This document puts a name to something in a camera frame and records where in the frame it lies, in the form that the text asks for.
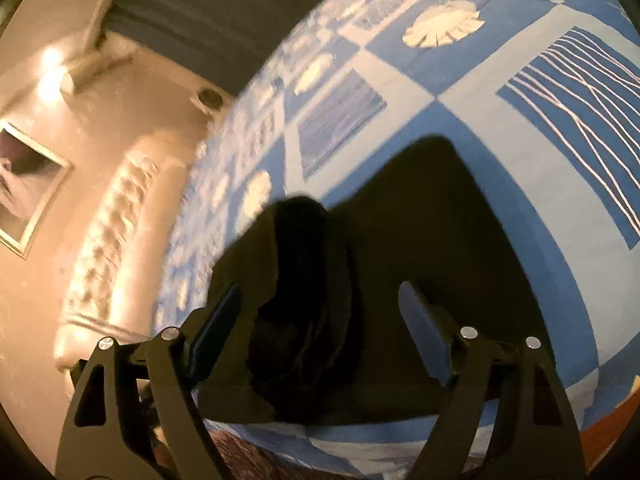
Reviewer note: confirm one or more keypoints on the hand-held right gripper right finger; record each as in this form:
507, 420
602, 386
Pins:
425, 325

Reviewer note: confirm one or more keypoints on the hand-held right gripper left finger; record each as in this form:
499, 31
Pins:
220, 320

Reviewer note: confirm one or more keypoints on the black pants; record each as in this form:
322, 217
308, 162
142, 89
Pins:
425, 235

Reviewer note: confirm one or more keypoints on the cream tufted headboard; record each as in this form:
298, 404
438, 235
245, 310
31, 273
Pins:
125, 240

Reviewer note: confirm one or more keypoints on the person's maroon patterned clothing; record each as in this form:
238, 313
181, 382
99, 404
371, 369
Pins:
250, 460

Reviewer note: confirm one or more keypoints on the blue patterned bed sheet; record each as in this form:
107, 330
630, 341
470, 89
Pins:
475, 75

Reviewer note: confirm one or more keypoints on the dark green curtain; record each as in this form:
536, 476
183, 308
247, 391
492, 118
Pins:
225, 15

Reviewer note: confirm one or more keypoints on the framed wall picture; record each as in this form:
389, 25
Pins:
25, 185

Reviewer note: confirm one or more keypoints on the wall lamp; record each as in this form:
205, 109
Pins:
65, 77

